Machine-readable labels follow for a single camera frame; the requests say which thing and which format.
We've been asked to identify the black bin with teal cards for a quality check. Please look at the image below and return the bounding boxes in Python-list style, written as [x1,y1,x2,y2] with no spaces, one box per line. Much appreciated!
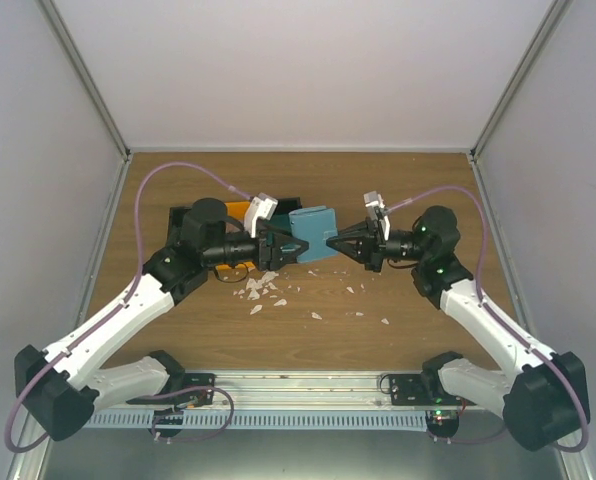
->
[272,197,303,216]

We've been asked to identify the yellow bin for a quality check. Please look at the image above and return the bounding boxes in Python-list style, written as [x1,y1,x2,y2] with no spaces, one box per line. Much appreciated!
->
[214,201,258,281]

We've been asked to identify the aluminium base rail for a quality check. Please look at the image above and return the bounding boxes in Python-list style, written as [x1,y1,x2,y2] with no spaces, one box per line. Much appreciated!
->
[207,369,486,411]

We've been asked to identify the teal card stack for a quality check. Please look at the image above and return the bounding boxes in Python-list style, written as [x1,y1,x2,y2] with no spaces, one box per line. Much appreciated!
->
[270,214,291,232]

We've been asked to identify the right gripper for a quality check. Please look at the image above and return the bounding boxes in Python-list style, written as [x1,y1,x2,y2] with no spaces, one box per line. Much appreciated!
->
[326,217,428,273]

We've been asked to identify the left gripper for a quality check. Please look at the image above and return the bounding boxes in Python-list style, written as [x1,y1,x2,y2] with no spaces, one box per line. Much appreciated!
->
[205,220,309,270]

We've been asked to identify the left aluminium frame post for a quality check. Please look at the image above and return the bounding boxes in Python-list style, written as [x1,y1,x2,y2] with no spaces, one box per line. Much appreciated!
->
[33,0,131,162]

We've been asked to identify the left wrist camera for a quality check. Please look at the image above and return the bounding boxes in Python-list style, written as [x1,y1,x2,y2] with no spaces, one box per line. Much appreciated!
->
[243,193,278,238]

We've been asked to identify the aluminium frame post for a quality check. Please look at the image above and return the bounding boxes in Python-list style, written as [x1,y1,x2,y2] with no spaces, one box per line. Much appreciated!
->
[33,0,131,162]
[467,0,574,162]

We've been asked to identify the blue leather card holder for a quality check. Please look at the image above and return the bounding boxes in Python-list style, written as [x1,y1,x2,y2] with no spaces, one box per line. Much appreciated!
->
[289,206,338,264]

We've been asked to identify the white perforated cable duct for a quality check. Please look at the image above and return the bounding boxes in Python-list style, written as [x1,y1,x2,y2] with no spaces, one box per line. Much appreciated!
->
[86,409,427,432]

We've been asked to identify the right aluminium frame post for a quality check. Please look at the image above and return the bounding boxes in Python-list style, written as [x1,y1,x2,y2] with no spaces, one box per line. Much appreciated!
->
[467,0,574,162]

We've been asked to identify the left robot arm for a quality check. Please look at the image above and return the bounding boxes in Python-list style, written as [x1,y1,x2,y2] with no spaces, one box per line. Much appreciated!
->
[14,195,309,441]

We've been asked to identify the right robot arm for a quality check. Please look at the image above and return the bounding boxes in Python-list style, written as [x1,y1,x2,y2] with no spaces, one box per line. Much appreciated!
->
[327,205,590,453]

